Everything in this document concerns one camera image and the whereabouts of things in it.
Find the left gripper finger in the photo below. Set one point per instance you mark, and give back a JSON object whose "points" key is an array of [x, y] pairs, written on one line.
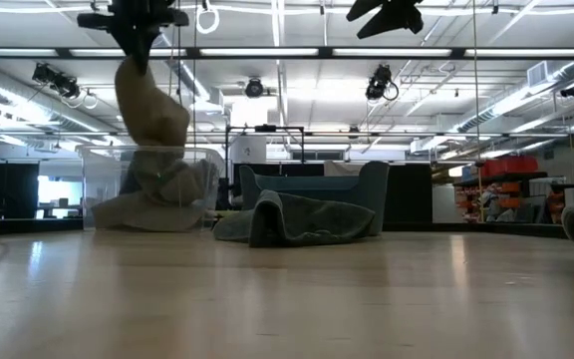
{"points": [[127, 42], [146, 45]]}

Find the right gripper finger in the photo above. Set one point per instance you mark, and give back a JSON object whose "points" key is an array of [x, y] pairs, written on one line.
{"points": [[367, 9], [396, 20]]}

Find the clear plastic bin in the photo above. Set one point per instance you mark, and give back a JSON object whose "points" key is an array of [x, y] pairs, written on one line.
{"points": [[92, 174]]}

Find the red storage bins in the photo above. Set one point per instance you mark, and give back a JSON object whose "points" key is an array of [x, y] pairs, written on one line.
{"points": [[511, 164]]}

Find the dark storage shelf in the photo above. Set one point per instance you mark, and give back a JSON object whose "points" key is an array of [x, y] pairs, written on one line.
{"points": [[506, 177]]}

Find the thick black frame bar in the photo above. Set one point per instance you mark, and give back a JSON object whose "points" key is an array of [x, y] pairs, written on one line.
{"points": [[317, 52]]}

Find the black ceiling camera rig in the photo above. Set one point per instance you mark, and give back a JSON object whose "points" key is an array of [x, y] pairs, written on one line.
{"points": [[55, 80]]}

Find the round black ceiling camera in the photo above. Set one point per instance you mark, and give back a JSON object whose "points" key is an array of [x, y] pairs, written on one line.
{"points": [[254, 88]]}

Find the thin black frame bar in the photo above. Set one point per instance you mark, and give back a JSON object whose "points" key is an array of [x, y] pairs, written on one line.
{"points": [[367, 134]]}

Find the small black ceiling camera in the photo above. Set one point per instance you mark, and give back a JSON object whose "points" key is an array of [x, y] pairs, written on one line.
{"points": [[572, 90]]}

